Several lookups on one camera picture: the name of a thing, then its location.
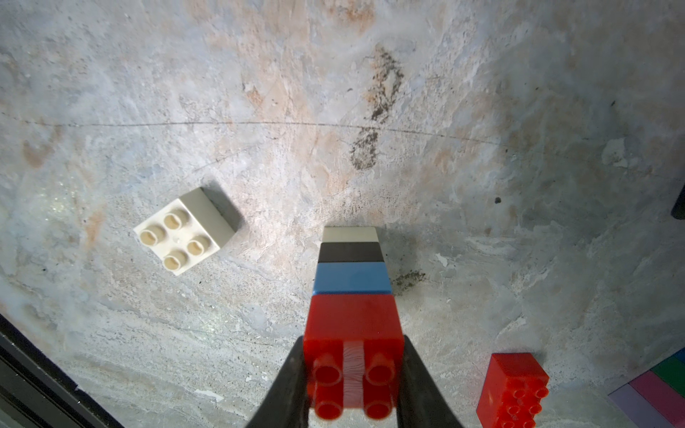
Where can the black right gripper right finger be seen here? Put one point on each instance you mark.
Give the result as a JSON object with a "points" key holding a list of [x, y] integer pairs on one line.
{"points": [[420, 403]]}

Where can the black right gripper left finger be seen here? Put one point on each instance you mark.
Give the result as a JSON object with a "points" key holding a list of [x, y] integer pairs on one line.
{"points": [[287, 403]]}

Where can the red square lego brick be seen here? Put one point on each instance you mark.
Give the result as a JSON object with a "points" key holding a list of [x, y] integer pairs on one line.
{"points": [[353, 347]]}

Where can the cream square lego brick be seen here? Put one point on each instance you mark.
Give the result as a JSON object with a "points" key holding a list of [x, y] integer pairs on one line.
{"points": [[185, 232], [350, 234]]}

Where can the lilac square lego brick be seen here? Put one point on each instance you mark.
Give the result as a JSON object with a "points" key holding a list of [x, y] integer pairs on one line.
{"points": [[637, 409]]}

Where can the magenta square lego brick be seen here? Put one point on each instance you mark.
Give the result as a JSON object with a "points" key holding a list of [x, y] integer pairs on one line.
{"points": [[662, 397]]}

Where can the light blue long lego brick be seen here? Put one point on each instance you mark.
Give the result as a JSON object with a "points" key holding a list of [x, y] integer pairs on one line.
{"points": [[352, 278]]}

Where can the black square lego brick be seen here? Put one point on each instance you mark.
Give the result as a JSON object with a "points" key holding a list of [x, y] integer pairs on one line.
{"points": [[350, 252]]}

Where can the green long lego brick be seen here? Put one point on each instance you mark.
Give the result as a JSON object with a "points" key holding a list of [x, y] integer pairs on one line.
{"points": [[672, 372]]}

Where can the dark blue square lego brick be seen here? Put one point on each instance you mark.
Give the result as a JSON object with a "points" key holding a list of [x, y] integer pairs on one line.
{"points": [[680, 355]]}

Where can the red long lego brick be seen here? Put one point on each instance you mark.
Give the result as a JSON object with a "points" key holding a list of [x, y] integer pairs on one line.
{"points": [[514, 386]]}

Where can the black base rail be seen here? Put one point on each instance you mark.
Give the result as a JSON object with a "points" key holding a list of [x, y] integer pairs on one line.
{"points": [[37, 393]]}

